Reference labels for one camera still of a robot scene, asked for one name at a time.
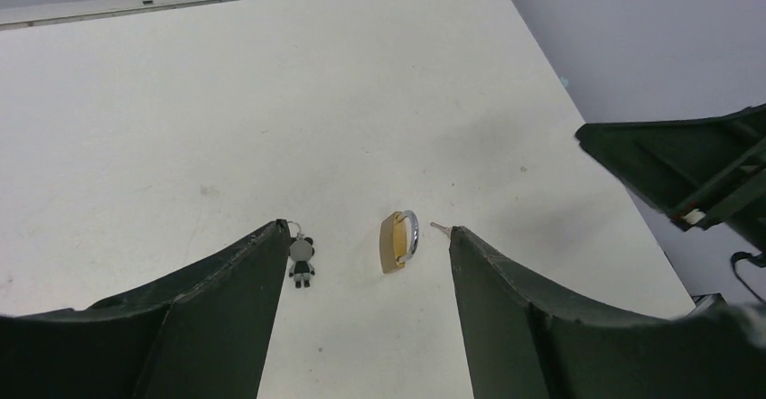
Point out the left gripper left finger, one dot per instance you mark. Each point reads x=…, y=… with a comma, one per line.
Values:
x=202, y=331

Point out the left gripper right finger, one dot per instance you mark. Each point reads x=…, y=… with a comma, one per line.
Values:
x=526, y=336

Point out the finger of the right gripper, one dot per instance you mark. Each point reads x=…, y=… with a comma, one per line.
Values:
x=697, y=172

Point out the large padlock silver key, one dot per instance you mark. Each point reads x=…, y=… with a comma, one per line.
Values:
x=444, y=229

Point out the large brass padlock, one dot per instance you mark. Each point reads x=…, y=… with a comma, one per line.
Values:
x=398, y=240

